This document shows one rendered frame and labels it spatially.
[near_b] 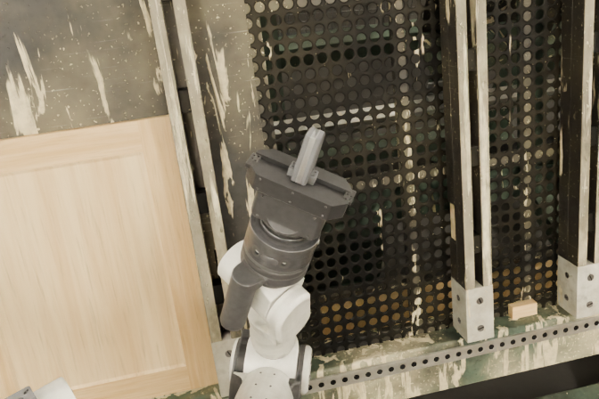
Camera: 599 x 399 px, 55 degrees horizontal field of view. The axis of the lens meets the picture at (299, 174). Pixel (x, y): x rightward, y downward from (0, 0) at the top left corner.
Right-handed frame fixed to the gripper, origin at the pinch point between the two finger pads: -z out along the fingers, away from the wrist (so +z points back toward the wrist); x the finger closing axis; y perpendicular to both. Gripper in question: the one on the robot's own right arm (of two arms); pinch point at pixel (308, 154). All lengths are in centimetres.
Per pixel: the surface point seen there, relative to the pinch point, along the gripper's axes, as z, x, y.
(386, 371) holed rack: 65, -27, 27
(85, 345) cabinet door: 67, 31, 5
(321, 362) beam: 67, -13, 24
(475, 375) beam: 66, -46, 37
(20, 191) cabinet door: 40, 48, 11
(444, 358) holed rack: 62, -37, 34
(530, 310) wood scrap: 54, -52, 50
